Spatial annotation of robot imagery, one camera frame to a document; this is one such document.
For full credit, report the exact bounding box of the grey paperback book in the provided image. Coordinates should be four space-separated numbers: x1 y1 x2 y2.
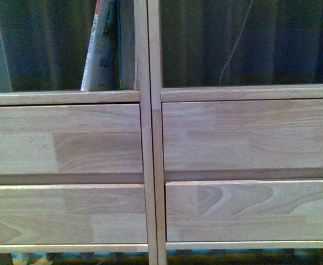
81 1 118 92

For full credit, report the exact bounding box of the right wooden shelf cabinet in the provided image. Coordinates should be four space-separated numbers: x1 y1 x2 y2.
147 1 323 264

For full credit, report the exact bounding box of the wooden shelf cabinet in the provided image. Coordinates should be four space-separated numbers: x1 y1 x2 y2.
0 1 157 264
147 1 323 264

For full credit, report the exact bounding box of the left wooden shelf cabinet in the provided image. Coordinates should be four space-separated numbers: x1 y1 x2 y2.
0 1 157 264

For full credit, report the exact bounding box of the upper left wooden drawer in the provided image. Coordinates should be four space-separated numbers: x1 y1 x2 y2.
0 104 142 174

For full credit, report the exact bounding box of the wooden drawer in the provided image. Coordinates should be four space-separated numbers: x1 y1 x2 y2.
162 99 323 171
0 184 147 245
0 104 142 174
166 180 323 242

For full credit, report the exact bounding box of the upper right wooden drawer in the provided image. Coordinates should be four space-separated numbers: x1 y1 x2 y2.
162 99 323 171

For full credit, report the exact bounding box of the lower left wooden drawer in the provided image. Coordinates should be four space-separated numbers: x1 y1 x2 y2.
0 184 147 245

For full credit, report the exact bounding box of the lower right wooden drawer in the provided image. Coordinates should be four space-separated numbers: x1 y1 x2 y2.
166 180 323 242

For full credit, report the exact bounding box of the grey curtain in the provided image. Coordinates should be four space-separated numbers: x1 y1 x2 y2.
0 1 323 93

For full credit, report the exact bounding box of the thin hanging white cable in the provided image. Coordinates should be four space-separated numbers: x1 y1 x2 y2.
218 0 255 86

